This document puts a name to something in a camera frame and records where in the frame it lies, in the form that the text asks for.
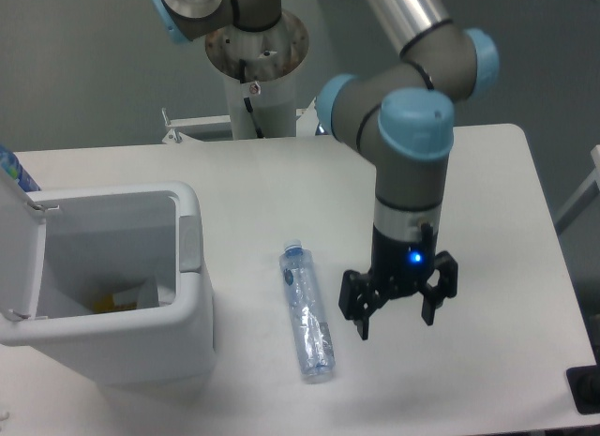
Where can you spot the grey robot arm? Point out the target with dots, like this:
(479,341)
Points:
(401,121)

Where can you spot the clear crushed plastic bottle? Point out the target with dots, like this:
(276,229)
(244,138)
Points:
(312,338)

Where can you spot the white metal base frame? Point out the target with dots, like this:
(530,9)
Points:
(219,127)

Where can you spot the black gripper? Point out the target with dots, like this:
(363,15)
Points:
(399,268)

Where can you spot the white open trash can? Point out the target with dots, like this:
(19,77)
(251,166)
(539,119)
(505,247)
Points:
(63,250)

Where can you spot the white paper wrapper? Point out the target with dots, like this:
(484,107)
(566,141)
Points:
(149,294)

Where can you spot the blue printed package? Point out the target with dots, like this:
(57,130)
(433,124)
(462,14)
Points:
(12,166)

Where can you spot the white frame leg right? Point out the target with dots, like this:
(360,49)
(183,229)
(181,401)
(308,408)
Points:
(581,198)

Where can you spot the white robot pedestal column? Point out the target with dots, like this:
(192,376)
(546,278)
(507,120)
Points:
(259,72)

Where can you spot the black clamp at table edge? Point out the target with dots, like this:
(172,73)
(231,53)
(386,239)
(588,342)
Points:
(584,386)

